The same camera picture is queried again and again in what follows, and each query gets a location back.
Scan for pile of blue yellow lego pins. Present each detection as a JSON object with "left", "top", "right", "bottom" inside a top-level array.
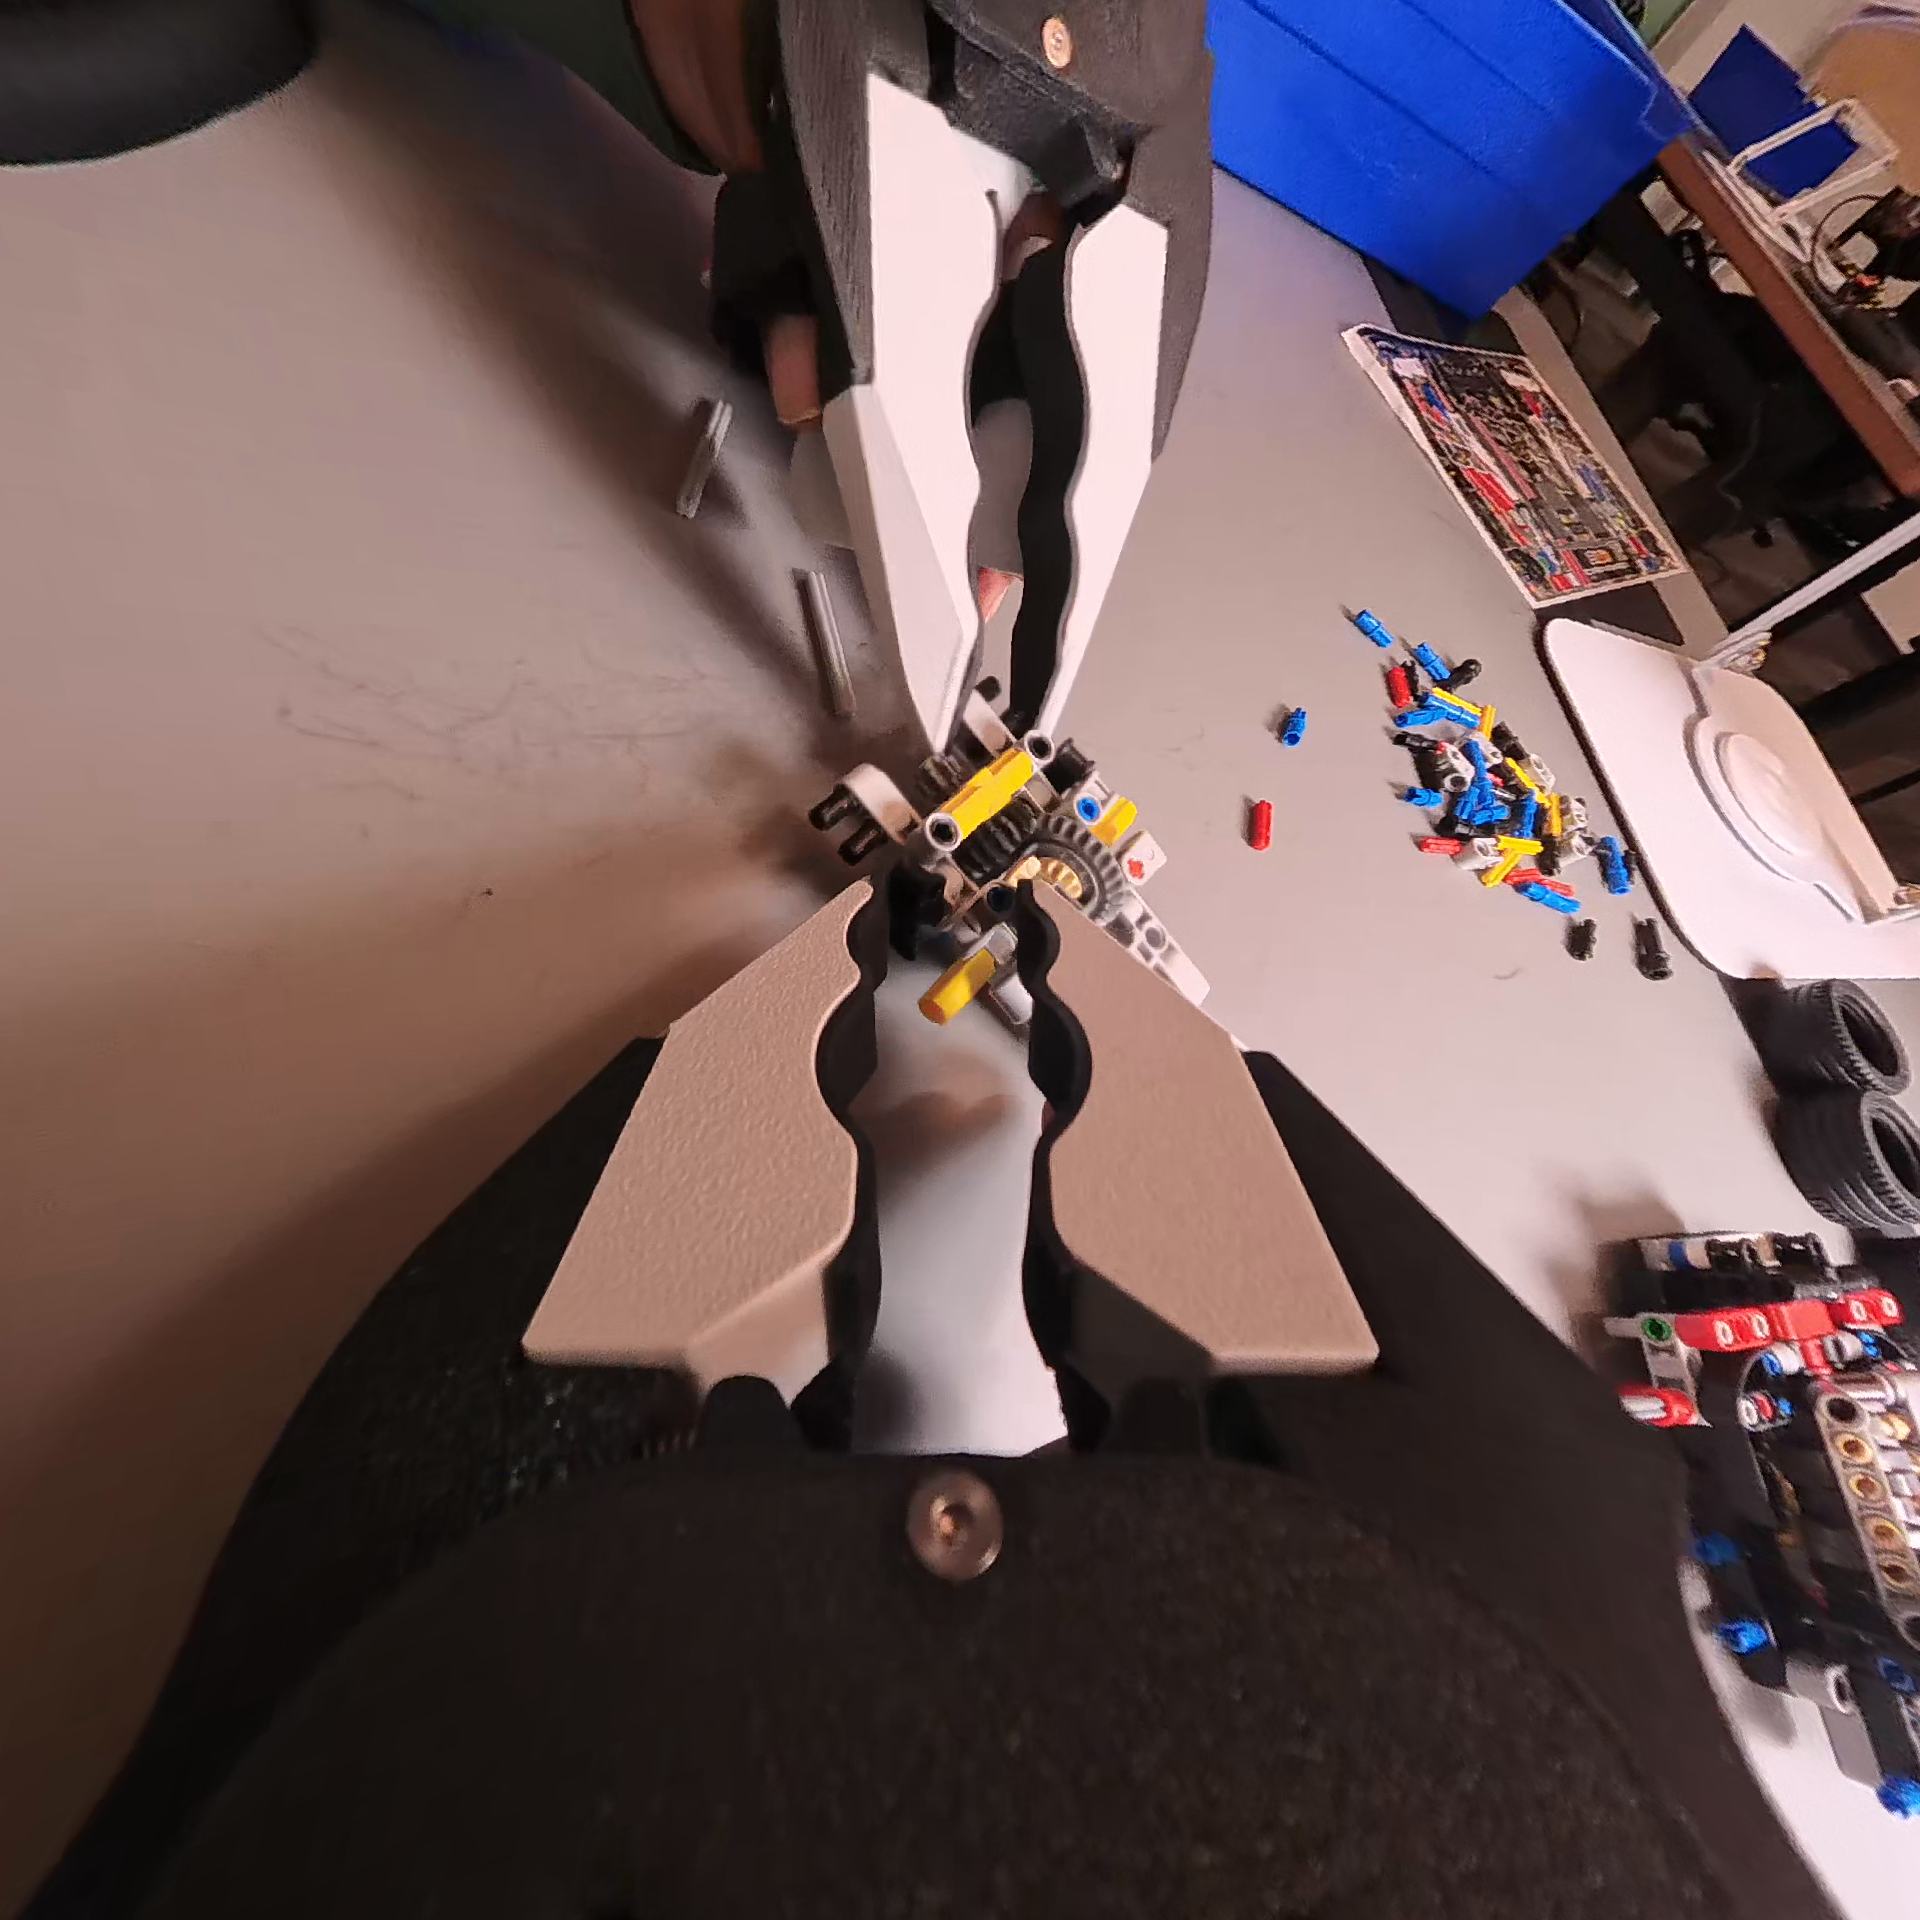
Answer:
[{"left": 1381, "top": 638, "right": 1641, "bottom": 916}]

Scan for large blue plastic bin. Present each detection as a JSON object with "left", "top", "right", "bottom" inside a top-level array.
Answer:
[{"left": 1206, "top": 0, "right": 1701, "bottom": 320}]

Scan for large black red lego chassis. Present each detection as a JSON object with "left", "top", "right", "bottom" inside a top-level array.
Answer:
[{"left": 1601, "top": 1230, "right": 1920, "bottom": 1819}]

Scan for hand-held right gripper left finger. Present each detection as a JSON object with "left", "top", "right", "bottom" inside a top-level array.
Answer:
[{"left": 520, "top": 879, "right": 886, "bottom": 1449}]

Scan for small grey yellow lego gear assembly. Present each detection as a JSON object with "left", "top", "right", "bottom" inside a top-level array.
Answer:
[{"left": 808, "top": 681, "right": 1212, "bottom": 1032}]

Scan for grey lego axle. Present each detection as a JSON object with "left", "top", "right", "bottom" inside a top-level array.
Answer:
[{"left": 790, "top": 564, "right": 856, "bottom": 720}]

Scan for long wooden table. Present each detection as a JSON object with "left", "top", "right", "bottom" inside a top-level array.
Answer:
[{"left": 1656, "top": 142, "right": 1920, "bottom": 502}]

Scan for black rubber lego tire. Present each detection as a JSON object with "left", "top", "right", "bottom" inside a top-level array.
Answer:
[
  {"left": 1776, "top": 1092, "right": 1920, "bottom": 1236},
  {"left": 1738, "top": 978, "right": 1914, "bottom": 1097}
]

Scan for person's left hand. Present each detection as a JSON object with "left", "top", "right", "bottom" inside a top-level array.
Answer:
[{"left": 630, "top": 0, "right": 829, "bottom": 438}]

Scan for short grey lego piece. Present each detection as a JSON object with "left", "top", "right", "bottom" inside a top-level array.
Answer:
[{"left": 669, "top": 395, "right": 738, "bottom": 522}]

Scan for white book stand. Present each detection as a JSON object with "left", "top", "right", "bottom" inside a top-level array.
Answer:
[{"left": 1542, "top": 511, "right": 1920, "bottom": 982}]

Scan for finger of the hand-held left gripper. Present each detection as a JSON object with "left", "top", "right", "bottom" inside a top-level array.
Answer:
[
  {"left": 815, "top": 72, "right": 1050, "bottom": 755},
  {"left": 1008, "top": 199, "right": 1172, "bottom": 747}
]

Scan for lego sticker sheet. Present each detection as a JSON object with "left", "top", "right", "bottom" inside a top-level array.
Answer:
[{"left": 1342, "top": 322, "right": 1692, "bottom": 608}]

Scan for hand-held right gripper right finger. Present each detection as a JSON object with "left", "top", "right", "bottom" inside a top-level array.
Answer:
[{"left": 1020, "top": 879, "right": 1377, "bottom": 1449}]

